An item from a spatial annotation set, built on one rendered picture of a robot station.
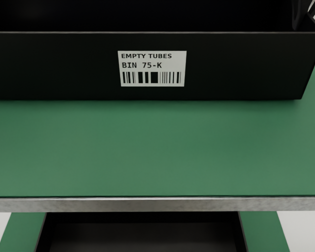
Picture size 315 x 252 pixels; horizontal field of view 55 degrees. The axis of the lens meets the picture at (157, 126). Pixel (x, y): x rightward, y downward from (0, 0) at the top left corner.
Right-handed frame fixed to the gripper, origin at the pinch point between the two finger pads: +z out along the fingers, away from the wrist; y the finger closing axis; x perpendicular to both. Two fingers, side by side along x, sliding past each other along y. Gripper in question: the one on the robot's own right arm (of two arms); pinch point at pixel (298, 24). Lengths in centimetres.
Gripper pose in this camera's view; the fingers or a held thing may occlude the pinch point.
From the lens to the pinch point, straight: 55.8
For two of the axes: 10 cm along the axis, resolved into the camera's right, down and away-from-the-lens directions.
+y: -10.0, 0.0, 0.0
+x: 0.0, 6.7, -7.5
